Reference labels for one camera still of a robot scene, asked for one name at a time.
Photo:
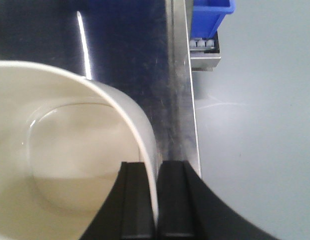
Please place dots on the roller rack end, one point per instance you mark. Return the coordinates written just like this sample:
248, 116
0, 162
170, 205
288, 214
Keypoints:
204, 53

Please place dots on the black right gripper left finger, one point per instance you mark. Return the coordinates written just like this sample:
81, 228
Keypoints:
126, 213

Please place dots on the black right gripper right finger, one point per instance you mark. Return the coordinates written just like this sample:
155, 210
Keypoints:
189, 210

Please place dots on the blue crate on roller rack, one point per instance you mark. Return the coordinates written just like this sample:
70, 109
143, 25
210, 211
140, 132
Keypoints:
208, 15

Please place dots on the white plastic bin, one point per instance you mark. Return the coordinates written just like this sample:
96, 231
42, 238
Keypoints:
63, 139

